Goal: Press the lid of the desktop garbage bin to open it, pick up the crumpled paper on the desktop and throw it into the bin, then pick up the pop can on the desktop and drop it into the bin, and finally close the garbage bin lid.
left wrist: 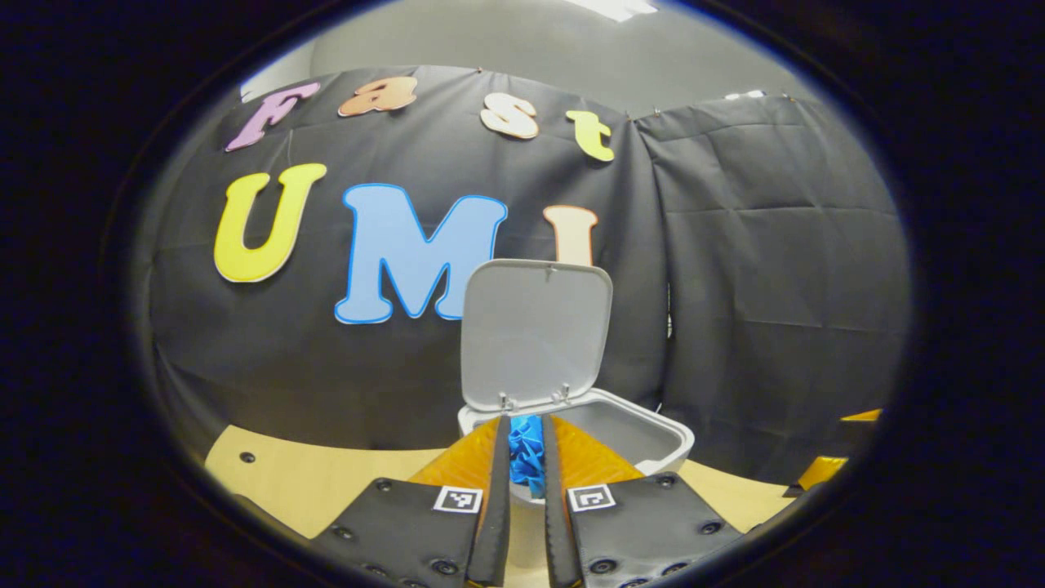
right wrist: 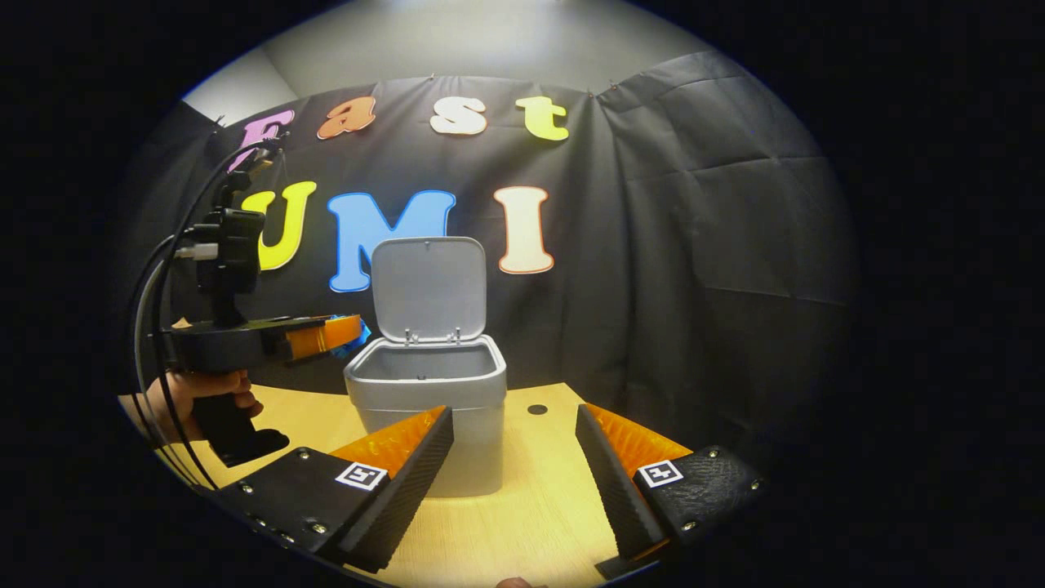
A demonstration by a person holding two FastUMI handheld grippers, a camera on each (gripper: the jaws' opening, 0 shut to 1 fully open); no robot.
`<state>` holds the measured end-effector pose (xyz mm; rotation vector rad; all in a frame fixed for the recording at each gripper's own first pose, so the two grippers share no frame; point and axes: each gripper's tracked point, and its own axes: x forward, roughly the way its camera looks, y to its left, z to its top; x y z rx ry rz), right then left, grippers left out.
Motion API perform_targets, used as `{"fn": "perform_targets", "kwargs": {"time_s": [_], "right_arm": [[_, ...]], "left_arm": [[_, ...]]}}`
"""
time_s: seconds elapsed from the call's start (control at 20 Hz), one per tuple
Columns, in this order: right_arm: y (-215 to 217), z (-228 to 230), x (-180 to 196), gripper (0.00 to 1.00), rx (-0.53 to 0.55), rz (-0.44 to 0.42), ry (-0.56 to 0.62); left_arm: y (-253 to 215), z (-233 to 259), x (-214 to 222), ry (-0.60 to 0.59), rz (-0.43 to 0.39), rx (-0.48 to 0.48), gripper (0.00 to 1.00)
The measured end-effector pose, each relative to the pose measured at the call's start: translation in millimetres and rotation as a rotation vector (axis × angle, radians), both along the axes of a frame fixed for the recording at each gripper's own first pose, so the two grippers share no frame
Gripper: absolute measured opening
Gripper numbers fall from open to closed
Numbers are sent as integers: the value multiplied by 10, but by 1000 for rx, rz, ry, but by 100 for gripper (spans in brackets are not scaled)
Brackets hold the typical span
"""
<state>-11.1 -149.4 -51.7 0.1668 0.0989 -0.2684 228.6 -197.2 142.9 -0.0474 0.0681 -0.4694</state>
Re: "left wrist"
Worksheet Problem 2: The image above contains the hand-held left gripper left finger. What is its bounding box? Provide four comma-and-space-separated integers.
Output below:
314, 415, 513, 588

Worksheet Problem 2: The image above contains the wooden desktop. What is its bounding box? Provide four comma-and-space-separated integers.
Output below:
204, 425, 797, 588

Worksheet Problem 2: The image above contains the white desktop garbage bin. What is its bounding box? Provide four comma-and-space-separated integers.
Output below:
457, 260, 696, 572

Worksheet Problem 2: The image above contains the blue paper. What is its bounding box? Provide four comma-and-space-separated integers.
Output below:
508, 415, 546, 499

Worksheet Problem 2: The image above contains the long ceiling light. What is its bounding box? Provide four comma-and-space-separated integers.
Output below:
571, 0, 658, 22

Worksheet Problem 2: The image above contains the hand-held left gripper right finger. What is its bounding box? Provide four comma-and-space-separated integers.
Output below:
541, 415, 744, 588

